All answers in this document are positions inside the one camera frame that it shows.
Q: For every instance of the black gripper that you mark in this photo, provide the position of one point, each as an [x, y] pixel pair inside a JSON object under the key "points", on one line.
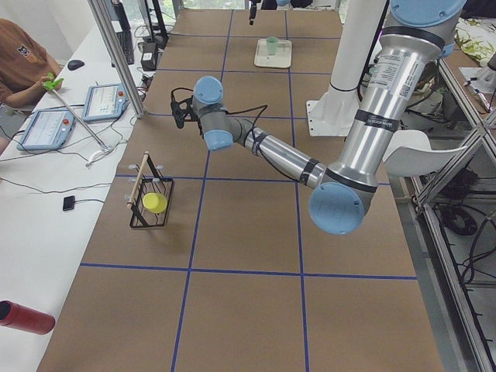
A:
{"points": [[252, 12]]}

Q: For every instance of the pale green plastic cup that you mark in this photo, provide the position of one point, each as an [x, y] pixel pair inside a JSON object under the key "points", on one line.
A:
{"points": [[272, 45]]}

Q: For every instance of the cream rabbit serving tray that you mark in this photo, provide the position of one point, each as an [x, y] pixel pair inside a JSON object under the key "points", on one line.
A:
{"points": [[281, 60]]}

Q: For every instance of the yellow plastic cup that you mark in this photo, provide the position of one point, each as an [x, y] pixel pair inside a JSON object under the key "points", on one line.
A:
{"points": [[155, 202]]}

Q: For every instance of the black power adapter box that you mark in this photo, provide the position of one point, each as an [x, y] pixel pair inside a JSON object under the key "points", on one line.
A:
{"points": [[149, 57]]}

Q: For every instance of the black keyboard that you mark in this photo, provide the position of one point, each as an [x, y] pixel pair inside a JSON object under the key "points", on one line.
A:
{"points": [[125, 40]]}

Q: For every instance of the blue teach pendant far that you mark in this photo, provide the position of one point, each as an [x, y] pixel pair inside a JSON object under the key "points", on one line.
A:
{"points": [[104, 102]]}

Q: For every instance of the blue teach pendant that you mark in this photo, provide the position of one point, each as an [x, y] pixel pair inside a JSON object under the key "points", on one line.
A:
{"points": [[104, 102], [48, 129]]}

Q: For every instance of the black computer mouse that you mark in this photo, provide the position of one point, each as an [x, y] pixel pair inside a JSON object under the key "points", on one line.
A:
{"points": [[73, 65]]}

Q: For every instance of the white plastic chair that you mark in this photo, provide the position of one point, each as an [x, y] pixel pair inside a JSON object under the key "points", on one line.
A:
{"points": [[409, 153]]}

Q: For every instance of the silver grabber stick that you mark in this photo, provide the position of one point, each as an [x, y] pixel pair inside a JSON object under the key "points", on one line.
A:
{"points": [[51, 85]]}

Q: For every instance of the person in brown shirt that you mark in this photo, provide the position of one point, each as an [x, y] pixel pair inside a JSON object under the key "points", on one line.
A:
{"points": [[25, 67]]}

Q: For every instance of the blue teach pendant near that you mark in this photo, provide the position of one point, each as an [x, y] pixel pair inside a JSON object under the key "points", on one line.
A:
{"points": [[48, 129]]}

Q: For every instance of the small black square device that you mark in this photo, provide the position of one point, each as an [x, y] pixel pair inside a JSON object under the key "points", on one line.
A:
{"points": [[69, 203]]}

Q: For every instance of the red cylinder bottle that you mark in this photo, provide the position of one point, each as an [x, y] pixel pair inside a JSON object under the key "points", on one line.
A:
{"points": [[26, 319]]}

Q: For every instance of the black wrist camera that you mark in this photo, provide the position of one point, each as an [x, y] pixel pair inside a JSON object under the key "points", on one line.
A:
{"points": [[181, 111]]}

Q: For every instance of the aluminium frame post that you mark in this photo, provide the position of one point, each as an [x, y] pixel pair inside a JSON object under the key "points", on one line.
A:
{"points": [[104, 23]]}

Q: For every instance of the black wire cup rack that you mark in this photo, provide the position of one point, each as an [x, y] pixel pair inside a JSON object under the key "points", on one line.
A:
{"points": [[149, 179]]}

